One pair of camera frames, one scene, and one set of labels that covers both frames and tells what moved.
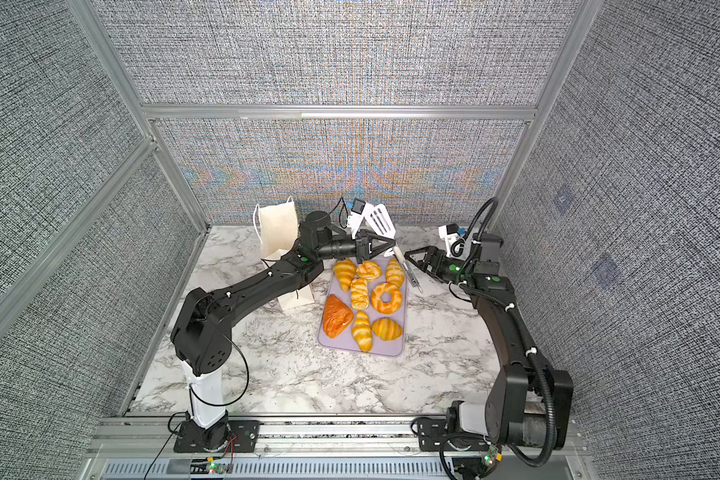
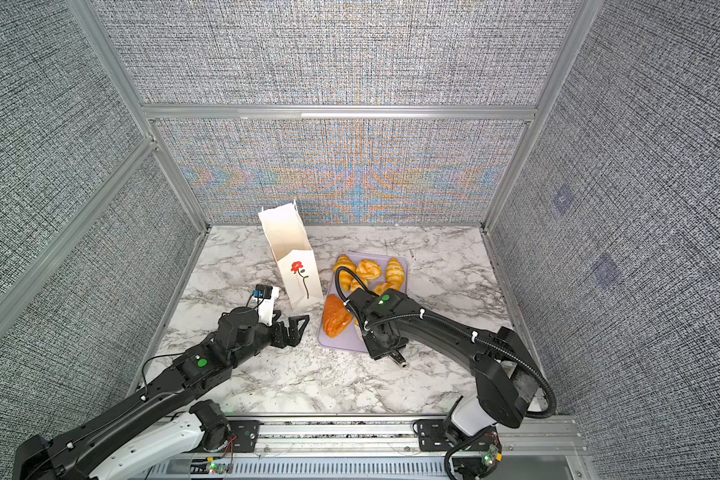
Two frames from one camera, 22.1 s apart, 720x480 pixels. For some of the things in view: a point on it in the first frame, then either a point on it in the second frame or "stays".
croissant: (395, 275) stays
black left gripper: (361, 246) → (295, 334)
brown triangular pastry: (337, 315) stays
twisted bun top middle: (369, 270) stays
